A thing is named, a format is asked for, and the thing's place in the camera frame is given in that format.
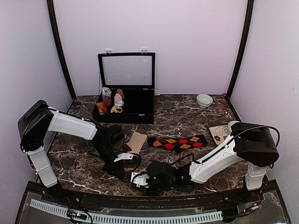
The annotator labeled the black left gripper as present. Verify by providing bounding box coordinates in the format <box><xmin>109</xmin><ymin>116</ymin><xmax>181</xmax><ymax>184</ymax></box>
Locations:
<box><xmin>93</xmin><ymin>143</ymin><xmax>125</xmax><ymax>180</ymax></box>

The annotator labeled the black argyle orange red sock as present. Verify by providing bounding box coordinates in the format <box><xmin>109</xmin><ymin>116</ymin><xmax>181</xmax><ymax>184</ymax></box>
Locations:
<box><xmin>147</xmin><ymin>134</ymin><xmax>208</xmax><ymax>153</ymax></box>

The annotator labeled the striped beige maroon sock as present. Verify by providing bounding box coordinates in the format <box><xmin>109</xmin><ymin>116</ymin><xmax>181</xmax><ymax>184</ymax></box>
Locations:
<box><xmin>122</xmin><ymin>128</ymin><xmax>148</xmax><ymax>173</ymax></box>

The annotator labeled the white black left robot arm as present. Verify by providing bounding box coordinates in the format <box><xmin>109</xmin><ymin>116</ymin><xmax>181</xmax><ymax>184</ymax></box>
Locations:
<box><xmin>18</xmin><ymin>100</ymin><xmax>125</xmax><ymax>203</ymax></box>

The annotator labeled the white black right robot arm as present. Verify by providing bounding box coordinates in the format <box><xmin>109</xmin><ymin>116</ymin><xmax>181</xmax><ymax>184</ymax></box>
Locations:
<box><xmin>144</xmin><ymin>122</ymin><xmax>279</xmax><ymax>203</ymax></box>

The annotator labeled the beige rolled sock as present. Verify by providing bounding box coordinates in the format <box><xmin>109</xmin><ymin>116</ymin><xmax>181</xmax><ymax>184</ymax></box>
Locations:
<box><xmin>110</xmin><ymin>105</ymin><xmax>123</xmax><ymax>113</ymax></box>

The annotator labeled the small circuit board left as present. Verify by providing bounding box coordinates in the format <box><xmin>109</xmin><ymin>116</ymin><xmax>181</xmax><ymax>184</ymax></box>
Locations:
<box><xmin>66</xmin><ymin>210</ymin><xmax>88</xmax><ymax>222</ymax></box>

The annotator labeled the orange rolled sock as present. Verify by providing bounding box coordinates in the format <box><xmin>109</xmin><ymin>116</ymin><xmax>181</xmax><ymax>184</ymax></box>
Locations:
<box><xmin>96</xmin><ymin>102</ymin><xmax>104</xmax><ymax>113</ymax></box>

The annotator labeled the magenta rolled sock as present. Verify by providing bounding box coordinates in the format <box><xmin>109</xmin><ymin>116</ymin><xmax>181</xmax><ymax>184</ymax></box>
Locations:
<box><xmin>102</xmin><ymin>95</ymin><xmax>112</xmax><ymax>113</ymax></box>

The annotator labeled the pink white rolled sock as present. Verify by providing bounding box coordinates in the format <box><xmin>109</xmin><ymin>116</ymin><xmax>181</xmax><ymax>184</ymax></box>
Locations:
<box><xmin>114</xmin><ymin>93</ymin><xmax>124</xmax><ymax>107</ymax></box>

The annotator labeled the square floral plate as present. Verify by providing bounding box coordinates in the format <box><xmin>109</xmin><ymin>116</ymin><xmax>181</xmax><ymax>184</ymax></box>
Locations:
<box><xmin>208</xmin><ymin>124</ymin><xmax>231</xmax><ymax>145</ymax></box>

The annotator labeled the brown rolled sock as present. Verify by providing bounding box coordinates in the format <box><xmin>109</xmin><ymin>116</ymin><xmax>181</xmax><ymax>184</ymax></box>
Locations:
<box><xmin>116</xmin><ymin>89</ymin><xmax>125</xmax><ymax>99</ymax></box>

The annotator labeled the multicolour rolled sock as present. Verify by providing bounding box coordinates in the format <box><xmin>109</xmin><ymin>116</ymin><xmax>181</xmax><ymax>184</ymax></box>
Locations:
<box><xmin>102</xmin><ymin>87</ymin><xmax>112</xmax><ymax>97</ymax></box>

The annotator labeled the pale green bowl at back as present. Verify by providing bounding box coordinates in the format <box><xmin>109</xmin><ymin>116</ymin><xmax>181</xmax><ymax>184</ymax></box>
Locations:
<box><xmin>196</xmin><ymin>94</ymin><xmax>214</xmax><ymax>108</ymax></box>

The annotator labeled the pale green bowl on plate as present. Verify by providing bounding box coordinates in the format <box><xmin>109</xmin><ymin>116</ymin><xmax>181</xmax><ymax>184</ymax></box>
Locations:
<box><xmin>228</xmin><ymin>120</ymin><xmax>240</xmax><ymax>132</ymax></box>

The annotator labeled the black box with glass lid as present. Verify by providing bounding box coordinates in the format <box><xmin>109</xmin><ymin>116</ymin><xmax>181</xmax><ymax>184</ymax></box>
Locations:
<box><xmin>92</xmin><ymin>52</ymin><xmax>156</xmax><ymax>124</ymax></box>

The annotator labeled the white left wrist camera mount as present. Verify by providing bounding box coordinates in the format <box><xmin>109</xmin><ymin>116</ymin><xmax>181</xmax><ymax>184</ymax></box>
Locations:
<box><xmin>114</xmin><ymin>153</ymin><xmax>134</xmax><ymax>162</ymax></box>

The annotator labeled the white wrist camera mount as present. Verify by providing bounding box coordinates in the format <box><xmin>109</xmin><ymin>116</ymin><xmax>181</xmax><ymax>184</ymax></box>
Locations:
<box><xmin>114</xmin><ymin>153</ymin><xmax>134</xmax><ymax>162</ymax></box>
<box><xmin>130</xmin><ymin>172</ymin><xmax>149</xmax><ymax>188</ymax></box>

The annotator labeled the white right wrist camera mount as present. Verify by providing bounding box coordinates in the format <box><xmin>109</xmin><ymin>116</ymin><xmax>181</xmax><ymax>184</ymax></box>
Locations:
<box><xmin>130</xmin><ymin>172</ymin><xmax>149</xmax><ymax>188</ymax></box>

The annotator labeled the white slotted cable duct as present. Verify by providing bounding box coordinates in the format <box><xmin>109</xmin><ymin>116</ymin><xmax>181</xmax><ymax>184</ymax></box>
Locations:
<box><xmin>29</xmin><ymin>199</ymin><xmax>223</xmax><ymax>224</ymax></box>

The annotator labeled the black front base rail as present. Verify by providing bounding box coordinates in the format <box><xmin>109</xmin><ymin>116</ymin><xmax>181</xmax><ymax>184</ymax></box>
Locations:
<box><xmin>28</xmin><ymin>182</ymin><xmax>264</xmax><ymax>210</ymax></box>

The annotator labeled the black left frame post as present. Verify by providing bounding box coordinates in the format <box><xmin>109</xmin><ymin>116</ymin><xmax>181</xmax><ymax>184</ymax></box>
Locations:
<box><xmin>46</xmin><ymin>0</ymin><xmax>77</xmax><ymax>100</ymax></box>

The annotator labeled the black frame post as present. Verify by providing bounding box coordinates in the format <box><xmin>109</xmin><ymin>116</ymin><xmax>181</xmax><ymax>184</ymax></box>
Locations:
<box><xmin>226</xmin><ymin>0</ymin><xmax>254</xmax><ymax>101</ymax></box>
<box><xmin>46</xmin><ymin>0</ymin><xmax>77</xmax><ymax>100</ymax></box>

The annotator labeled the black right frame post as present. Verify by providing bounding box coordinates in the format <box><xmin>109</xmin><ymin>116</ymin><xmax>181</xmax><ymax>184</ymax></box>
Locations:
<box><xmin>226</xmin><ymin>0</ymin><xmax>254</xmax><ymax>101</ymax></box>

